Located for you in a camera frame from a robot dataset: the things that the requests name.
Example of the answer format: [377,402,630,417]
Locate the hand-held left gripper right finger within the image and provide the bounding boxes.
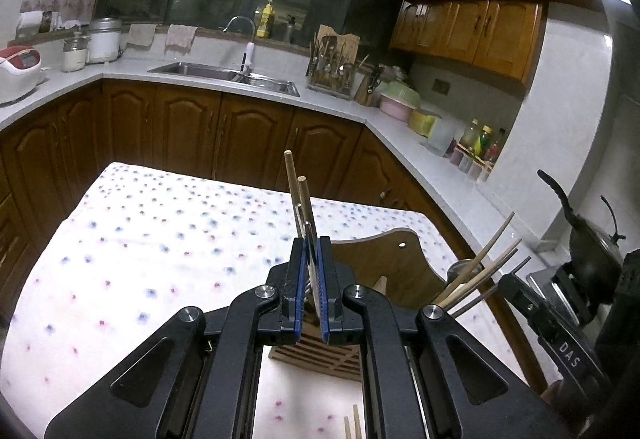
[319,236,577,439]

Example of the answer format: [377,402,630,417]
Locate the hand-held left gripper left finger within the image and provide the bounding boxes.
[44,238,308,439]

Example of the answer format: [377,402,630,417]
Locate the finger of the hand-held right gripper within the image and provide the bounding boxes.
[497,273,609,396]

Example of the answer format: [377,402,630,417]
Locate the metal cutlery piece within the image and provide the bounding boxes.
[301,204,321,300]

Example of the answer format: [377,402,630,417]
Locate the metal chopstick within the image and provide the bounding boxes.
[454,283,502,321]
[451,256,532,316]

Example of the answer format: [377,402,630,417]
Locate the dish rack with utensils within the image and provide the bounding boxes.
[305,39,357,96]

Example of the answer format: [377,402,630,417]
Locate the gas stove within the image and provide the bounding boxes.
[524,261,609,325]

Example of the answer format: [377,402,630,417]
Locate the black wok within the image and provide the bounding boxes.
[537,168,629,281]

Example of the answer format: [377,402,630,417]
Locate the metal spoon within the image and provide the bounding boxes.
[447,258,484,286]

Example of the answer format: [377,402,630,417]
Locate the white dotted tablecloth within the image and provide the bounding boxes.
[0,162,532,439]

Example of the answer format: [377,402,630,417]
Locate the seasoning jar rack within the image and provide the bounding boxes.
[449,143,496,183]

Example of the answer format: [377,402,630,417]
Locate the white kitchen countertop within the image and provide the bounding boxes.
[0,54,551,280]

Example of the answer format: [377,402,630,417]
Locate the wooden lower cabinets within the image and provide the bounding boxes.
[0,79,551,395]

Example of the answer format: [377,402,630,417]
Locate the yellow container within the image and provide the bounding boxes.
[407,109,459,158]

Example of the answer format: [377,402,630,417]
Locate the condiment bottles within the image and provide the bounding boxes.
[459,118,506,165]

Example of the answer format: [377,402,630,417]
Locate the stacked pink and green bowls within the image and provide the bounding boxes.
[378,81,421,124]

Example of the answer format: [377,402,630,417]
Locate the wooden knife block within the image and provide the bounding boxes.
[353,63,386,108]

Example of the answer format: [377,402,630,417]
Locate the stainless steel sink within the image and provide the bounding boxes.
[148,61,301,98]

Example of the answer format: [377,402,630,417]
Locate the chrome kitchen faucet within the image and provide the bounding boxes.
[219,16,257,76]

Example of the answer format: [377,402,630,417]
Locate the wooden cutting board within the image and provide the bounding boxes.
[317,24,361,66]

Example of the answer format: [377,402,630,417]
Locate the yellow oil bottle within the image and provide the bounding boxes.
[255,0,276,39]

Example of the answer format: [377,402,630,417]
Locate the hanging dish cloth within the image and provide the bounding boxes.
[164,24,199,55]
[125,23,157,50]

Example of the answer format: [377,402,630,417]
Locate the white lidded jar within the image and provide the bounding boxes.
[62,34,91,72]

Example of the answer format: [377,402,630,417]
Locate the red and white rice cooker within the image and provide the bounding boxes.
[0,46,51,106]

